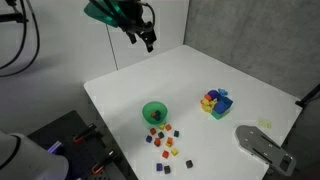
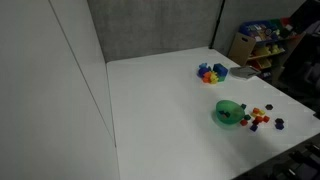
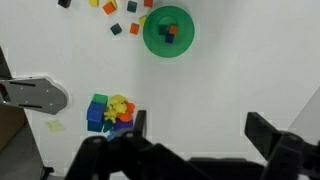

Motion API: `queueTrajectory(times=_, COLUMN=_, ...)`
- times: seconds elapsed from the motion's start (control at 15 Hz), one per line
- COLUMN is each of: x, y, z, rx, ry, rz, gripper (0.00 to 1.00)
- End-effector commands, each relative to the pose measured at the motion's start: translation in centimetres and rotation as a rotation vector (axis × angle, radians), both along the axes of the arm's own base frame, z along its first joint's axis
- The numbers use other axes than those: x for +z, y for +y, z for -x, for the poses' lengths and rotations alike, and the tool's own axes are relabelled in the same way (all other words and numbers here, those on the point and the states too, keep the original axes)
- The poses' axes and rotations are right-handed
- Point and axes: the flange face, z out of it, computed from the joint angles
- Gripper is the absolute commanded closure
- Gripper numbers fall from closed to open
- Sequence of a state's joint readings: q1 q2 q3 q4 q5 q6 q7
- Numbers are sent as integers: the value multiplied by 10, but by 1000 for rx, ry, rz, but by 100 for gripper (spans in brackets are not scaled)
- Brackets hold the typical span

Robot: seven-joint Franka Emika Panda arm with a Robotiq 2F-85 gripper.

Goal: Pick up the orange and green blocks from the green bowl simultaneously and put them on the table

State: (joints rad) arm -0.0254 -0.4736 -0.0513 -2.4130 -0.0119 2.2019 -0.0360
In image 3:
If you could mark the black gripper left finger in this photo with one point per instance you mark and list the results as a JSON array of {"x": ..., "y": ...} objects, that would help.
[{"x": 140, "y": 156}]

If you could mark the yellow block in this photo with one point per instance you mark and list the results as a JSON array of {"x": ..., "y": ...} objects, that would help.
[
  {"x": 142, "y": 20},
  {"x": 94, "y": 2},
  {"x": 114, "y": 2}
]

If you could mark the teal toy block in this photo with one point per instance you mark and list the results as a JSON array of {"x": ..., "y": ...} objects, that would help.
[{"x": 107, "y": 126}]

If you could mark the large blue block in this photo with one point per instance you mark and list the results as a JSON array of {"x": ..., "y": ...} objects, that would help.
[{"x": 95, "y": 115}]

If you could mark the small light blue toy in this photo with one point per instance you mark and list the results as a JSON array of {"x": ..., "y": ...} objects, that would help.
[{"x": 111, "y": 135}]

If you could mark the dark blue block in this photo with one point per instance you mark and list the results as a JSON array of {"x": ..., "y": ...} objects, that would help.
[{"x": 169, "y": 38}]

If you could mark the green bowl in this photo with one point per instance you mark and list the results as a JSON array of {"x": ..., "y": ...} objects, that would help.
[{"x": 153, "y": 40}]

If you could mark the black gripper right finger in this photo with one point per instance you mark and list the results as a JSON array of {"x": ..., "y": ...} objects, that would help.
[{"x": 286, "y": 153}]

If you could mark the brown cardboard box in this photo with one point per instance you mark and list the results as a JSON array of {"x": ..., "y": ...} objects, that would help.
[{"x": 9, "y": 126}]

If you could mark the dark purple block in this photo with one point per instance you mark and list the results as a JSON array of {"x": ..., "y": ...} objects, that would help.
[{"x": 64, "y": 3}]

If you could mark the orange toy piece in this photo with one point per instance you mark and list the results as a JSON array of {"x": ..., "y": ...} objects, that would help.
[{"x": 128, "y": 112}]

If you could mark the yellow plush toy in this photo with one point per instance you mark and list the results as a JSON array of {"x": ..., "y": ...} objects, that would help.
[{"x": 115, "y": 107}]

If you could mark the red-orange block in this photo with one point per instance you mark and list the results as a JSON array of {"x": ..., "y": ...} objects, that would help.
[{"x": 148, "y": 2}]

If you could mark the purple toy block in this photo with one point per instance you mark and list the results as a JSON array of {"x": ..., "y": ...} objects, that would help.
[{"x": 123, "y": 125}]

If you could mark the grey metal mount plate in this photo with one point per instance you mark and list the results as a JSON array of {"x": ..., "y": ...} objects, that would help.
[{"x": 36, "y": 95}]

